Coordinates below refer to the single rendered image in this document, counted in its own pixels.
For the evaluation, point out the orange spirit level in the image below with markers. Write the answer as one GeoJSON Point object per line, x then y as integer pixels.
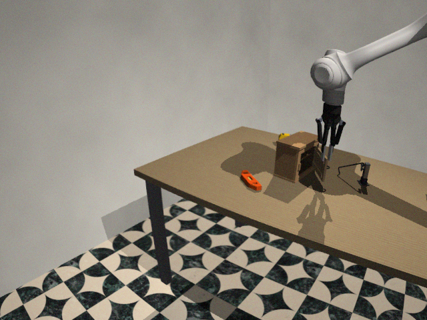
{"type": "Point", "coordinates": [251, 181]}

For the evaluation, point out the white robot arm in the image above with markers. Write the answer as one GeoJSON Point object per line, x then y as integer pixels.
{"type": "Point", "coordinates": [332, 72]}

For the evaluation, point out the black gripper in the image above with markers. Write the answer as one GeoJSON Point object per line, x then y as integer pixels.
{"type": "Point", "coordinates": [331, 117]}

